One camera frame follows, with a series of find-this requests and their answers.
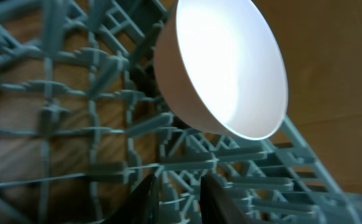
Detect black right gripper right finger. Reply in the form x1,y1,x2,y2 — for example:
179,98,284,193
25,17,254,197
199,175,252,224

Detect grey dishwasher rack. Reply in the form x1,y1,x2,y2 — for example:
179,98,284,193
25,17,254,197
0,1,362,223

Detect small white cup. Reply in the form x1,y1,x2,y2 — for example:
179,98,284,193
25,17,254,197
153,0,288,141

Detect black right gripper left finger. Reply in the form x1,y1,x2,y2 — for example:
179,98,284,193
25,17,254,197
102,174,159,224

